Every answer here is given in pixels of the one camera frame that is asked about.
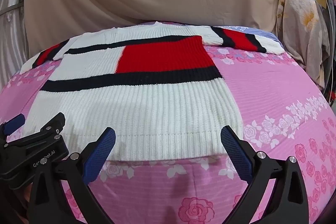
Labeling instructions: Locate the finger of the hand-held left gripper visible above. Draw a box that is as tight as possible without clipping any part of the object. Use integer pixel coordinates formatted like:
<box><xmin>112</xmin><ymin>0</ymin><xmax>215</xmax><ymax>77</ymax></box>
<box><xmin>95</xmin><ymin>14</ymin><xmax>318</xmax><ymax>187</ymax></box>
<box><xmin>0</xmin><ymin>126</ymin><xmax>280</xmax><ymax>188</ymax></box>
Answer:
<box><xmin>34</xmin><ymin>112</ymin><xmax>66</xmax><ymax>137</ymax></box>
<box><xmin>0</xmin><ymin>113</ymin><xmax>26</xmax><ymax>146</ymax></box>

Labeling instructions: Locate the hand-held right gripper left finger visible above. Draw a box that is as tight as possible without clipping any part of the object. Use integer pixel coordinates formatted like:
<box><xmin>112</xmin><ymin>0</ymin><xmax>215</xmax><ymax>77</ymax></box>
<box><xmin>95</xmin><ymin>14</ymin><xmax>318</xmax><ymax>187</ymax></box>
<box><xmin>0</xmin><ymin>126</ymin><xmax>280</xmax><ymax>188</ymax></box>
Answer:
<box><xmin>27</xmin><ymin>127</ymin><xmax>117</xmax><ymax>224</ymax></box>

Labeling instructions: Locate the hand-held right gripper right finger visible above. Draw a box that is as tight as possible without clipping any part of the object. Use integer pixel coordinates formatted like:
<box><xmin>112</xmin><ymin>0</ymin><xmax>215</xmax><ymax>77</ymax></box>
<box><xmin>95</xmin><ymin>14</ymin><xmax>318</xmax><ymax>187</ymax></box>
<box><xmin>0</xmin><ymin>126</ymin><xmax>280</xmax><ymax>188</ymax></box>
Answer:
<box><xmin>220</xmin><ymin>126</ymin><xmax>310</xmax><ymax>224</ymax></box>

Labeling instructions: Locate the white red black knit sweater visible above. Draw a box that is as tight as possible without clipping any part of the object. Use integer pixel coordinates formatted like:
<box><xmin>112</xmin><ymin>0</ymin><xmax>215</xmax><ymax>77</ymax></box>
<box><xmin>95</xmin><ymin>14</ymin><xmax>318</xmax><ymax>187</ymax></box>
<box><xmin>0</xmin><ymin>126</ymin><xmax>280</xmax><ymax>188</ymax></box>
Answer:
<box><xmin>20</xmin><ymin>21</ymin><xmax>285</xmax><ymax>162</ymax></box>

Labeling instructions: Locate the pink floral bed sheet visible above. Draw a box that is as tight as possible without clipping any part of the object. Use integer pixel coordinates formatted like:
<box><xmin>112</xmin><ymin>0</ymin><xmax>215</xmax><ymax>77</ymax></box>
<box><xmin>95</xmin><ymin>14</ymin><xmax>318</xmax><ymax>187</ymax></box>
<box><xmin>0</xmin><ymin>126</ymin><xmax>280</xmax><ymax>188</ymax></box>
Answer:
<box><xmin>0</xmin><ymin>21</ymin><xmax>336</xmax><ymax>224</ymax></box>

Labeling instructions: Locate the grey satin curtain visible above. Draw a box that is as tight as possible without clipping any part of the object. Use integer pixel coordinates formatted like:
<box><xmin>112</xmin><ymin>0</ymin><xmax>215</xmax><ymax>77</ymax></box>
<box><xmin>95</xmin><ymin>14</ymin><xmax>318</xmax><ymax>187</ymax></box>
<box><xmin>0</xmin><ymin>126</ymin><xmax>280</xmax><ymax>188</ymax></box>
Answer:
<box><xmin>0</xmin><ymin>0</ymin><xmax>30</xmax><ymax>88</ymax></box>

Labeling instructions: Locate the cream floral hanging cloth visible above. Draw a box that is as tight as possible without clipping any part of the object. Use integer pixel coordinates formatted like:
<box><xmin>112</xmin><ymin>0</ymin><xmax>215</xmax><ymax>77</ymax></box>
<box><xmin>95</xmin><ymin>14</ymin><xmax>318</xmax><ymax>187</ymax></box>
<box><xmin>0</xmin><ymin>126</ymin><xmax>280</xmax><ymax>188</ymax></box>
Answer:
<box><xmin>276</xmin><ymin>0</ymin><xmax>330</xmax><ymax>88</ymax></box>

